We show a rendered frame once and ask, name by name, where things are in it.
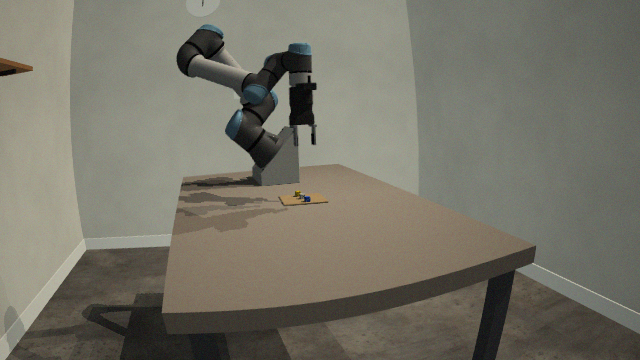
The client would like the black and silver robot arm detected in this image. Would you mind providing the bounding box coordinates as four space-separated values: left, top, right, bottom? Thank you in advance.
177 24 312 168

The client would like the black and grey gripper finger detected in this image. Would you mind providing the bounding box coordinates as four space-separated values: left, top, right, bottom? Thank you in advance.
309 124 317 145
290 125 298 146

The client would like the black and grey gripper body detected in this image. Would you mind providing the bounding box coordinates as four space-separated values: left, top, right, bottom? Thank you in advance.
289 73 317 125

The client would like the tan square mat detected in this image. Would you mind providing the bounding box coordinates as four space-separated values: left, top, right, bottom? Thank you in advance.
279 193 328 206

